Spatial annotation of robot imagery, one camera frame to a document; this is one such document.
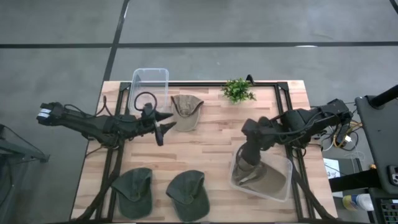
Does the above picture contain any black keypad device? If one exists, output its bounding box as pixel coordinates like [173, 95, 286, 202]
[377, 197, 398, 224]

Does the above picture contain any clear plastic bin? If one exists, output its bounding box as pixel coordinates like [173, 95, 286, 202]
[127, 67, 170, 118]
[228, 141, 294, 203]

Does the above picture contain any black pole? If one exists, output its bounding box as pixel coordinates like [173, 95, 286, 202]
[366, 83, 398, 108]

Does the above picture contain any black handheld device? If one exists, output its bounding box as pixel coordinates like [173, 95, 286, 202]
[387, 164, 398, 187]

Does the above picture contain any white paper sheet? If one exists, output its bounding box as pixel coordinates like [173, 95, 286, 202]
[322, 157, 343, 180]

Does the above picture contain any small green artificial plant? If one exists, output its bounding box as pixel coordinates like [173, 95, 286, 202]
[221, 77, 257, 105]

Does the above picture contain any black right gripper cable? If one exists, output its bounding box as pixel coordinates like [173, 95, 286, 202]
[234, 146, 246, 170]

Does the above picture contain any black stand bar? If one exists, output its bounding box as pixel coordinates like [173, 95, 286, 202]
[328, 169, 382, 193]

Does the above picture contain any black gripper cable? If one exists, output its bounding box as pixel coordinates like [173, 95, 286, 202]
[134, 91, 159, 113]
[234, 146, 246, 170]

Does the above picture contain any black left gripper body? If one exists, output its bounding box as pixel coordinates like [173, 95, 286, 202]
[139, 102, 165, 147]

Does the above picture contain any glass side table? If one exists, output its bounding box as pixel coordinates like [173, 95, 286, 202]
[0, 123, 50, 218]

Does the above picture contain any dark green cap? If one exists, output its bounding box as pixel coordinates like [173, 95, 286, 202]
[165, 169, 211, 223]
[111, 167, 154, 220]

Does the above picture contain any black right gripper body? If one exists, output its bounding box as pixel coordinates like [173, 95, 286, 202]
[241, 141, 262, 166]

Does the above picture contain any yellow cable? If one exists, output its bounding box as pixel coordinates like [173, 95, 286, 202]
[332, 121, 363, 149]

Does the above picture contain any brown cable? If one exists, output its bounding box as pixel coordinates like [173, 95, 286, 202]
[93, 95, 114, 118]

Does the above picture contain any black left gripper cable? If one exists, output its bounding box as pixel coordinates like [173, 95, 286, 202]
[134, 91, 159, 113]

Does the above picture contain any black aluminium table frame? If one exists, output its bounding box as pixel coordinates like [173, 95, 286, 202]
[74, 80, 336, 223]

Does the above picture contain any dark grey panel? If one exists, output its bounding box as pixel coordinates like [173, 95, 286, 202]
[354, 95, 398, 195]

